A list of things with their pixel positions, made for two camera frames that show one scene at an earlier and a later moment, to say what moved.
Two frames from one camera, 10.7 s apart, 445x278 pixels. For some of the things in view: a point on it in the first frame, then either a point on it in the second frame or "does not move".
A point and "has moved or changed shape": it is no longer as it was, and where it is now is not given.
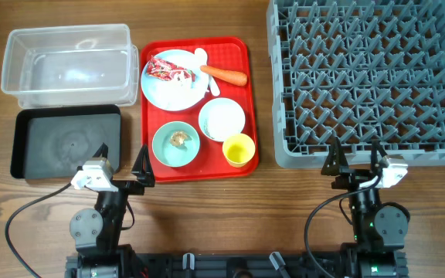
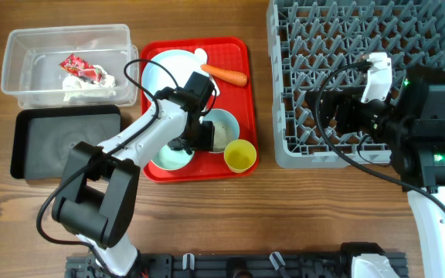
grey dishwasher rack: (396, 72) does not move
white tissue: (181, 81) -> (74, 88)
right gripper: (351, 177) -> (348, 101)
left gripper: (144, 179) -> (208, 144)
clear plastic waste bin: (71, 66) does not move
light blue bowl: (220, 117) has moved or changed shape
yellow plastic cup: (238, 148) has moved or changed shape
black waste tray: (53, 141) does not move
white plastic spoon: (201, 57) does not move
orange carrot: (236, 79) does not move
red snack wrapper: (166, 70) -> (80, 67)
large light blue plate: (178, 93) does not move
